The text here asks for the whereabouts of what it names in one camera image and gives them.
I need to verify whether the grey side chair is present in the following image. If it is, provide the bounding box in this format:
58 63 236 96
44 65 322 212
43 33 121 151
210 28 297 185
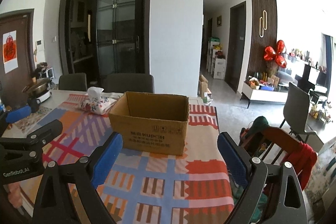
279 83 317 142

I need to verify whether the colourful patterned tablecloth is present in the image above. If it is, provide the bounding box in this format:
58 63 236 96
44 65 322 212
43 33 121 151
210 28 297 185
4 93 235 224

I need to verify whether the electric cooking pot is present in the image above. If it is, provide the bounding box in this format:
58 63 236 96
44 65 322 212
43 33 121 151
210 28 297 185
22 77 51 103

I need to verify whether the brown cardboard box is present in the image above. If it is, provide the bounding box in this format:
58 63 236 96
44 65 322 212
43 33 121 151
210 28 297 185
109 92 190 156

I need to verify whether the dark glass sliding door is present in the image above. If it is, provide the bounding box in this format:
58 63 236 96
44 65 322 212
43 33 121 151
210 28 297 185
59 0 150 85

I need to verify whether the red paper door poster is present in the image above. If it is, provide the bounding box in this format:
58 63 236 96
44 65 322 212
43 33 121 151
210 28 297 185
2 30 18 74

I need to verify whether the white storage shelf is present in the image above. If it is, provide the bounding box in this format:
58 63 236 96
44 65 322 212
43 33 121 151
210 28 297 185
206 37 226 80

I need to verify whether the white low tv cabinet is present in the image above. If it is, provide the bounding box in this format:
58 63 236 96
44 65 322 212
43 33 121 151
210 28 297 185
240 83 288 108

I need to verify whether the red balloon bow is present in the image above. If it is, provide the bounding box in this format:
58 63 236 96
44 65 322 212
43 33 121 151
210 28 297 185
264 40 287 68

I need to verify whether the floral tissue pouch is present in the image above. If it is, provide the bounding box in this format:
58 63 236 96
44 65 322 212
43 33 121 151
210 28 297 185
79 87 117 115

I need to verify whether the green cloth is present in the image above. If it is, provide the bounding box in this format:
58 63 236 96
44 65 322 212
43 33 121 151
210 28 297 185
248 116 269 135

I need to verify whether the wooden chair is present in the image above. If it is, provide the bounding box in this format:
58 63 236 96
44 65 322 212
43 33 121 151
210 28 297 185
239 126 318 224

